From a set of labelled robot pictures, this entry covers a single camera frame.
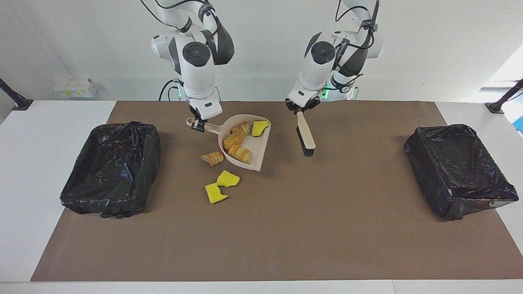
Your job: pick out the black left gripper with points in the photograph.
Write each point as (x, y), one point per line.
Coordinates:
(304, 108)

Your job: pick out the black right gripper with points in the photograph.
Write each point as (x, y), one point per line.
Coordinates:
(197, 117)

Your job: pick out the beige hand brush black bristles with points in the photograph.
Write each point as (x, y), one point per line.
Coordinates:
(306, 130)

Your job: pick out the torn striped bread piece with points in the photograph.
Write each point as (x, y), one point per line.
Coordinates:
(212, 158)

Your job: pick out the round brown bread bun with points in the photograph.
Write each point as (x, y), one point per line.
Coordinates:
(233, 141)

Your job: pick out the striped bread piece pale end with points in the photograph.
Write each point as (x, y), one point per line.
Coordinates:
(242, 128)

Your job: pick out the small yellow sponge piece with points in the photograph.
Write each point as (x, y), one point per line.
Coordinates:
(260, 128)

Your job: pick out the long striped bread piece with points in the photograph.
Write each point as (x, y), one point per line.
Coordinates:
(240, 154)

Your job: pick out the beige plastic dustpan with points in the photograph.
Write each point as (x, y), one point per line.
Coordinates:
(259, 150)

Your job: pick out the yellow sponge piece green-backed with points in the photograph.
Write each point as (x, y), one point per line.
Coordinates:
(227, 179)

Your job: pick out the yellow sponge piece jagged edge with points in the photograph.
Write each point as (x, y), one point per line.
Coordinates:
(215, 193)

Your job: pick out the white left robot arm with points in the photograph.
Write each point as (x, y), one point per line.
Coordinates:
(318, 69)

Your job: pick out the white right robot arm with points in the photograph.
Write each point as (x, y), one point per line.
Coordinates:
(198, 77)

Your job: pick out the bin lined black plastic bag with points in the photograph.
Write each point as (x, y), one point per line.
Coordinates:
(110, 171)
(457, 171)

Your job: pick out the small white box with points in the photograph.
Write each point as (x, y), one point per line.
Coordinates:
(60, 90)
(73, 87)
(88, 87)

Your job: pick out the brown paper table mat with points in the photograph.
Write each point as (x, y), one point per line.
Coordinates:
(265, 253)

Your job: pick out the black pole with base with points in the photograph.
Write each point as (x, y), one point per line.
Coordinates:
(16, 98)
(504, 98)

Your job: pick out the blue panel edge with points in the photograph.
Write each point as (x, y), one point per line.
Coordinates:
(520, 124)

